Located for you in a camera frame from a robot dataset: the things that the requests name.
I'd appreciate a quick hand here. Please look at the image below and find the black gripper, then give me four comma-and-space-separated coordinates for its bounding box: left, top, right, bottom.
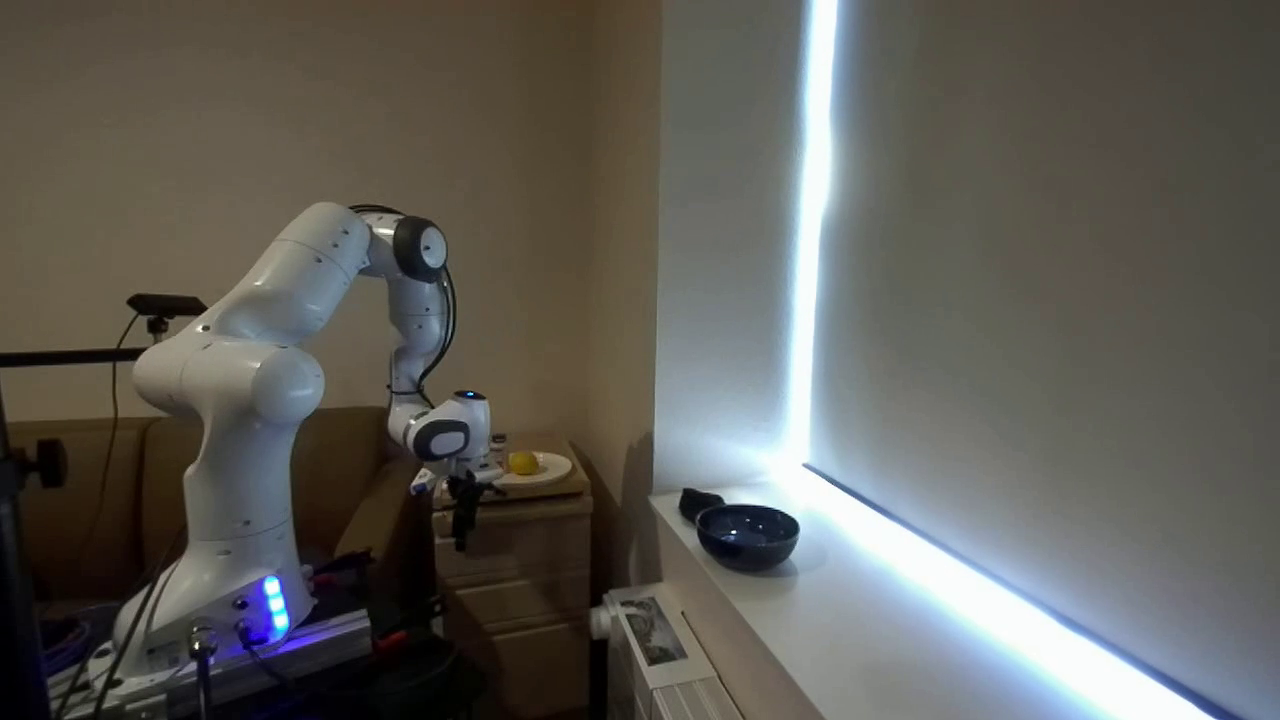
444, 464, 503, 555

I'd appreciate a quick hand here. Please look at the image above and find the wooden pullout table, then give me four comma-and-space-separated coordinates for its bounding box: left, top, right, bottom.
429, 484, 592, 514

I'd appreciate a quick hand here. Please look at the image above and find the white plate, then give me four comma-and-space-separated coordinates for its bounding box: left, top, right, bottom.
491, 446, 582, 492

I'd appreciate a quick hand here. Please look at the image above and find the wooden nightstand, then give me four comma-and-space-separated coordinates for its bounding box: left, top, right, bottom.
429, 446, 601, 720

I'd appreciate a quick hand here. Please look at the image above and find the brown wooden headboard panel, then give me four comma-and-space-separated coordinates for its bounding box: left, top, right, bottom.
8, 405, 414, 606

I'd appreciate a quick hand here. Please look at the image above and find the small black object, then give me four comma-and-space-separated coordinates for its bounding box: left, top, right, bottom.
676, 484, 727, 524

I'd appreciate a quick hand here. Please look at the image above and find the white ribbed radiator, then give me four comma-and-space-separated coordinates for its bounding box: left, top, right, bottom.
590, 579, 744, 720

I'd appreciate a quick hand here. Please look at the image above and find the black bowl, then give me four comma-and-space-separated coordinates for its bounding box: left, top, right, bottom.
695, 501, 805, 574

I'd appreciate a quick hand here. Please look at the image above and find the white window sill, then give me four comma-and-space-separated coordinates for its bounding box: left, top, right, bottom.
648, 468, 1211, 720

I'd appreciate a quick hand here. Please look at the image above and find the grey window blind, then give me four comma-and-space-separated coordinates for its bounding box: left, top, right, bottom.
810, 0, 1280, 720

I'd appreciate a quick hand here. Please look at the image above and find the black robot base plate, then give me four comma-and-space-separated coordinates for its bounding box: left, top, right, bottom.
52, 585, 404, 720

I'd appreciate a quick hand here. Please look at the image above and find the black camera on bar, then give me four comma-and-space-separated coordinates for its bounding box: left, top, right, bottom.
0, 287, 213, 370

